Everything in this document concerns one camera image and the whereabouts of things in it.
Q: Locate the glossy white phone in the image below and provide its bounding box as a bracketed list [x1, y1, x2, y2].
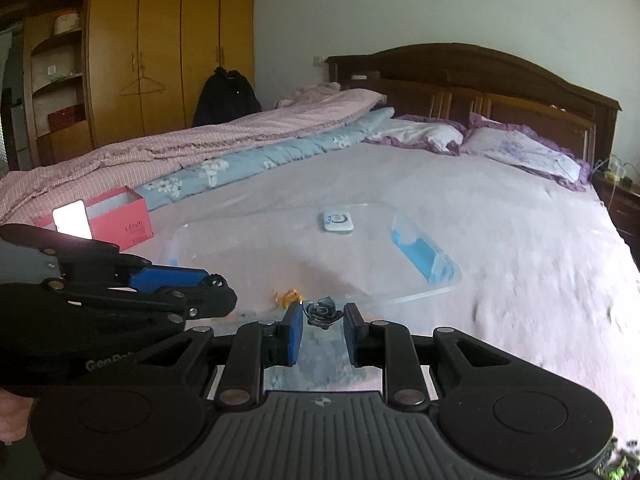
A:
[52, 199, 94, 240]

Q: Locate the wooden corner shelf unit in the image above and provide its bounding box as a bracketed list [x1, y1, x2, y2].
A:
[22, 0, 97, 167]

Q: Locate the wire clothes hanger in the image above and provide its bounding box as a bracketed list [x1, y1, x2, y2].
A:
[119, 52, 166, 97]

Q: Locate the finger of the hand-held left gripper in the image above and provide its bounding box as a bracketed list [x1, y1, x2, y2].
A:
[0, 224, 212, 294]
[42, 274, 239, 324]

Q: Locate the floral pillow with purple frill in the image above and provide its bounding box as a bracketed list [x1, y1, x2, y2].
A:
[459, 112, 594, 194]

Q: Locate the black round brick piece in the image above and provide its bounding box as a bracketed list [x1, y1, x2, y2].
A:
[300, 296, 345, 331]

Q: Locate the blue floral quilt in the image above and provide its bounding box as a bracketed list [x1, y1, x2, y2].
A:
[132, 107, 397, 212]

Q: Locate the pink striped quilt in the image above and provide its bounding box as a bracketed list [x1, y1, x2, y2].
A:
[0, 82, 389, 227]

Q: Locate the clear plastic storage container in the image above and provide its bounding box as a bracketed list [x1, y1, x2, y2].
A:
[167, 201, 464, 392]

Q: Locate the small orange brick piece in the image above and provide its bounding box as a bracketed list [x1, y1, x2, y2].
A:
[270, 287, 304, 307]

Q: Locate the red storage box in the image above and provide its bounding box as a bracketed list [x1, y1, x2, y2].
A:
[47, 106, 86, 132]

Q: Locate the dark wooden headboard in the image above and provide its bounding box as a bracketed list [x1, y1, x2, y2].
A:
[325, 42, 623, 182]

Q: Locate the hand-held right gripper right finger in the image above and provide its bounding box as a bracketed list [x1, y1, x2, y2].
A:
[342, 302, 526, 409]

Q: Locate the dark wooden nightstand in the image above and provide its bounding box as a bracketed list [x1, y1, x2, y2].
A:
[592, 169, 640, 252]

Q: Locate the white storage box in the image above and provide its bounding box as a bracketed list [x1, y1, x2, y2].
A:
[53, 12, 81, 35]

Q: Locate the white pillow with purple frill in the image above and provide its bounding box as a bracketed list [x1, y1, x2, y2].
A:
[364, 113, 469, 157]

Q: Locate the pile of mixed building bricks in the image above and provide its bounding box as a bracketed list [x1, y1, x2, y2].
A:
[599, 436, 640, 480]

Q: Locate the white remote control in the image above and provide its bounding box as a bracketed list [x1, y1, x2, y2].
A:
[320, 209, 357, 235]

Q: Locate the pink cardboard box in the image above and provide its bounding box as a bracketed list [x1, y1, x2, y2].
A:
[34, 185, 154, 254]

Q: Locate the white power strip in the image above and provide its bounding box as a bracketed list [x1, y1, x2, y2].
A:
[602, 157, 634, 184]

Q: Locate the person's left hand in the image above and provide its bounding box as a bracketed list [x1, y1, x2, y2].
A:
[0, 389, 32, 445]

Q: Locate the black jacket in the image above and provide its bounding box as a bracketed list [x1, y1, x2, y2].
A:
[192, 66, 264, 129]

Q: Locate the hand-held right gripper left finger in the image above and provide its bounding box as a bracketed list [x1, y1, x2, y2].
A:
[135, 303, 306, 409]

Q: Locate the yellow wooden wardrobe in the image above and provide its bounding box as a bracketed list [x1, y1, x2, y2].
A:
[84, 0, 257, 150]

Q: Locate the pink fluffy blanket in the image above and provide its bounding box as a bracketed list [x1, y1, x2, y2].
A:
[145, 139, 640, 453]

